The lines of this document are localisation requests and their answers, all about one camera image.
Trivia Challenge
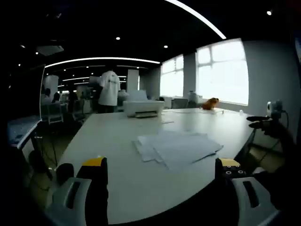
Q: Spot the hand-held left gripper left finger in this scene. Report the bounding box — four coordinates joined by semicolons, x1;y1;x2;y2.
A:
46;157;109;226

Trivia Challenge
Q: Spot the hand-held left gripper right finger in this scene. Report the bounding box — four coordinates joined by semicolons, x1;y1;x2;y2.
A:
215;157;281;226

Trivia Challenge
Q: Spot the stack of white printing papers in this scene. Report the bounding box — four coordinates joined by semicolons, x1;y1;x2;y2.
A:
131;129;224;173

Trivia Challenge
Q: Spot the person's right hand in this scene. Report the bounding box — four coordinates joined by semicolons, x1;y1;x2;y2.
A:
262;120;287;140

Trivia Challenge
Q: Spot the dark rounded object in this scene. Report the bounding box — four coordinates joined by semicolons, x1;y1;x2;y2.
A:
55;163;75;186

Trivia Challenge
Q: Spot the white table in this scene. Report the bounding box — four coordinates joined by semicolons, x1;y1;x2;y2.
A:
56;107;257;226

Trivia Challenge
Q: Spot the orange plush toy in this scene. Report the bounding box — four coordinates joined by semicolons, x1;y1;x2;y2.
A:
202;97;220;111

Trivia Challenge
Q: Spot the white container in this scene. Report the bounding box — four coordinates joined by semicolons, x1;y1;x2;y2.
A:
187;90;203;105

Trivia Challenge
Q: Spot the grey office chair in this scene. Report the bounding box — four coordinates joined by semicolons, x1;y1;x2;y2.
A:
171;98;189;109

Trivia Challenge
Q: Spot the white office chair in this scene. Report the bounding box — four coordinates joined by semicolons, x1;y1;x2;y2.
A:
47;103;64;125

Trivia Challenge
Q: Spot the small grey desk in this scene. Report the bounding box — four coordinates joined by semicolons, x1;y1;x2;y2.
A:
7;115;43;149

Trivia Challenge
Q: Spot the small window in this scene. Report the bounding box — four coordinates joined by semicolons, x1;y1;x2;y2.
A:
159;54;184;97

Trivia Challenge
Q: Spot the white printer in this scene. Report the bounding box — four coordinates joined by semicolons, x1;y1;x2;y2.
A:
122;90;166;119

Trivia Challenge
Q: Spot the large dark monitor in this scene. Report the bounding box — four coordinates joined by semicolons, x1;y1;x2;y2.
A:
7;63;46;121

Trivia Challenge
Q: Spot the long ceiling light strip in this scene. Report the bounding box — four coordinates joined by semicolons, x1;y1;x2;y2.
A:
164;0;227;40

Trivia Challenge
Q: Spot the curved ceiling light strip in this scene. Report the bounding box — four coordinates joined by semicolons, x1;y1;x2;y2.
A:
44;57;161;69

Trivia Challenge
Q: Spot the ceiling air conditioner panel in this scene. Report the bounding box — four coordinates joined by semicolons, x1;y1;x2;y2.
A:
36;44;64;57

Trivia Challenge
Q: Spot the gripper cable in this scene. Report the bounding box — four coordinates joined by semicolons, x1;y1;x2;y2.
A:
282;110;290;129

